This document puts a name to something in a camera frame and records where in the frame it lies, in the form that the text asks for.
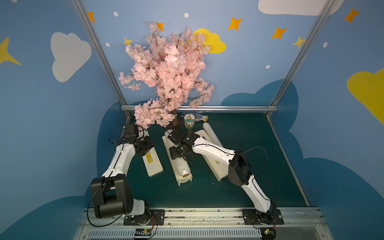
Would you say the dispenser lid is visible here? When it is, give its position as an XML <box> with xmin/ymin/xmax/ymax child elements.
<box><xmin>143</xmin><ymin>141</ymin><xmax>164</xmax><ymax>177</ymax></box>

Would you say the plastic wrap roll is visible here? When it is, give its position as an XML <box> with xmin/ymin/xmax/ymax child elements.
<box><xmin>203</xmin><ymin>123</ymin><xmax>223</xmax><ymax>147</ymax></box>
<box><xmin>174</xmin><ymin>158</ymin><xmax>191</xmax><ymax>178</ymax></box>

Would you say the dispenser base tray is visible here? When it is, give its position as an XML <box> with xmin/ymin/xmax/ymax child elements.
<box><xmin>162</xmin><ymin>130</ymin><xmax>193</xmax><ymax>187</ymax></box>

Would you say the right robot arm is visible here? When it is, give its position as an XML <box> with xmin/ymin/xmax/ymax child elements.
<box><xmin>165</xmin><ymin>130</ymin><xmax>277</xmax><ymax>224</ymax></box>

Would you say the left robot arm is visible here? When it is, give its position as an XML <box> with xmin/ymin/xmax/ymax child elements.
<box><xmin>90</xmin><ymin>125</ymin><xmax>155</xmax><ymax>225</ymax></box>

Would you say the right white wrap dispenser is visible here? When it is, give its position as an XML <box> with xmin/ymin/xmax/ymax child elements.
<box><xmin>193</xmin><ymin>129</ymin><xmax>230</xmax><ymax>182</ymax></box>

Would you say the green printed cup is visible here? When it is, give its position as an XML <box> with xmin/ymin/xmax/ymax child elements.
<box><xmin>184</xmin><ymin>114</ymin><xmax>195</xmax><ymax>129</ymax></box>

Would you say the small plastic bottle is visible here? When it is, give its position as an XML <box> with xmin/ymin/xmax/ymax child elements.
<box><xmin>181</xmin><ymin>112</ymin><xmax>209</xmax><ymax>122</ymax></box>

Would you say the pink cherry blossom tree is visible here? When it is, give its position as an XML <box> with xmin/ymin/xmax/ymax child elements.
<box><xmin>119</xmin><ymin>22</ymin><xmax>215</xmax><ymax>130</ymax></box>

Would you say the left small circuit board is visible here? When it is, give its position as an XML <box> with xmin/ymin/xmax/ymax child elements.
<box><xmin>133</xmin><ymin>228</ymin><xmax>153</xmax><ymax>240</ymax></box>

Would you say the small circuit board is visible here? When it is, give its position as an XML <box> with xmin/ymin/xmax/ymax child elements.
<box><xmin>260</xmin><ymin>228</ymin><xmax>277</xmax><ymax>240</ymax></box>
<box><xmin>133</xmin><ymin>228</ymin><xmax>153</xmax><ymax>240</ymax></box>

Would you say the right small circuit board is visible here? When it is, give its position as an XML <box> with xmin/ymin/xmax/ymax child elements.
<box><xmin>260</xmin><ymin>228</ymin><xmax>277</xmax><ymax>240</ymax></box>

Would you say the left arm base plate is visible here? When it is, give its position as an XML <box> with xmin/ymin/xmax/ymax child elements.
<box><xmin>123</xmin><ymin>209</ymin><xmax>165</xmax><ymax>227</ymax></box>

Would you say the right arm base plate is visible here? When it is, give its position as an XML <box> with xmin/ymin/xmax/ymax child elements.
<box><xmin>242</xmin><ymin>209</ymin><xmax>284</xmax><ymax>226</ymax></box>

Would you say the aluminium rail base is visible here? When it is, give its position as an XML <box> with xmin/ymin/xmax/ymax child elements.
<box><xmin>74</xmin><ymin>207</ymin><xmax>333</xmax><ymax>240</ymax></box>

